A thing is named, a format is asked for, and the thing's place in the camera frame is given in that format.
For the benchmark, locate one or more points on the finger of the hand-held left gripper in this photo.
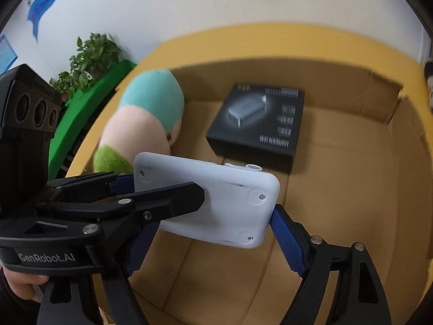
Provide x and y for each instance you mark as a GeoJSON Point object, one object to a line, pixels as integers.
{"type": "Point", "coordinates": [121, 182]}
{"type": "Point", "coordinates": [176, 198]}

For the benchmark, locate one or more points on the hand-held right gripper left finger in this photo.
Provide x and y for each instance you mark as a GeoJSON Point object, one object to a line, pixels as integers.
{"type": "Point", "coordinates": [138, 254]}

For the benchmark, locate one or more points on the person's left hand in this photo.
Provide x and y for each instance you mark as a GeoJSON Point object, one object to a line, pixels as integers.
{"type": "Point", "coordinates": [20, 286]}

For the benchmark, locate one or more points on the light blue wall poster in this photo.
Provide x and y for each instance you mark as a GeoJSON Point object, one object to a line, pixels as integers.
{"type": "Point", "coordinates": [6, 52]}

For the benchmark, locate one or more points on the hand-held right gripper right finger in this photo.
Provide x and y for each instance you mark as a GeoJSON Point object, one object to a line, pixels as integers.
{"type": "Point", "coordinates": [287, 240]}

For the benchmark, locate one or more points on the blue wall decoration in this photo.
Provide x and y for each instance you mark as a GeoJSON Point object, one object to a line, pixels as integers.
{"type": "Point", "coordinates": [44, 3]}

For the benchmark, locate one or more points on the white plastic device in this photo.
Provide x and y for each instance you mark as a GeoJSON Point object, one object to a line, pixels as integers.
{"type": "Point", "coordinates": [220, 193]}

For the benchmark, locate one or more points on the green potted plant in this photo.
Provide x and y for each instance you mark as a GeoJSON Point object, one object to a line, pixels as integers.
{"type": "Point", "coordinates": [94, 57]}

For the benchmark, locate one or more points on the black product box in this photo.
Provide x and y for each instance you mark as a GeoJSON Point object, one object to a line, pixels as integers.
{"type": "Point", "coordinates": [257, 125]}

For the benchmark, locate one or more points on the teal and pink plush toy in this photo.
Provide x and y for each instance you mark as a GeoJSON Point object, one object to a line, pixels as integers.
{"type": "Point", "coordinates": [149, 101]}

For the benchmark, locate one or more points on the brown cardboard box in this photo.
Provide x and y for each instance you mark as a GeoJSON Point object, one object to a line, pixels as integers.
{"type": "Point", "coordinates": [338, 176]}

